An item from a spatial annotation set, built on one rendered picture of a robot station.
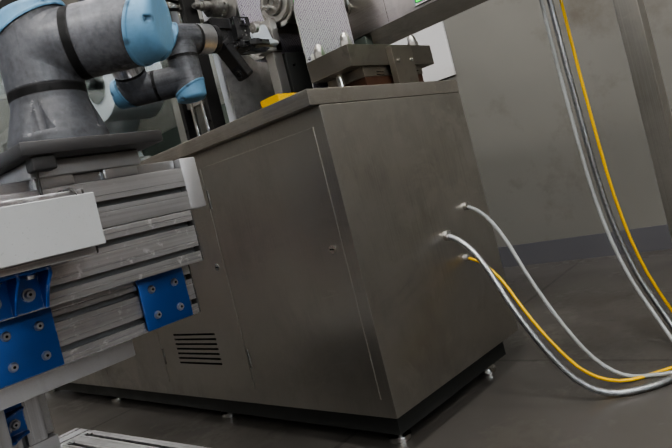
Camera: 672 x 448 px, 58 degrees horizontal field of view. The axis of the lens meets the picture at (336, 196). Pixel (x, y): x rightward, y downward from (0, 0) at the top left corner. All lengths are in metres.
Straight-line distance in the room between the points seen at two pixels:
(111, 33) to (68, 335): 0.45
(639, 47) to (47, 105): 1.46
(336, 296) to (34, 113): 0.82
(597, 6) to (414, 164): 1.86
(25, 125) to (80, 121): 0.08
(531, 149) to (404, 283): 1.99
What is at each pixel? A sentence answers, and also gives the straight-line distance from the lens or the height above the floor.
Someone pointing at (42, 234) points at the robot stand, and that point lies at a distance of 0.81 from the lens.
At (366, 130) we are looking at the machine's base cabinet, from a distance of 1.52.
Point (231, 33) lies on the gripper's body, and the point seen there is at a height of 1.12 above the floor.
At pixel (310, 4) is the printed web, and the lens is 1.92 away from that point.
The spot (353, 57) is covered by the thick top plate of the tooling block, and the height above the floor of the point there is 0.99.
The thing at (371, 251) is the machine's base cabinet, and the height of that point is 0.49.
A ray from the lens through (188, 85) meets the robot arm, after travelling 1.50.
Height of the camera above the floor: 0.65
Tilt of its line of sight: level
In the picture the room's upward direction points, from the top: 14 degrees counter-clockwise
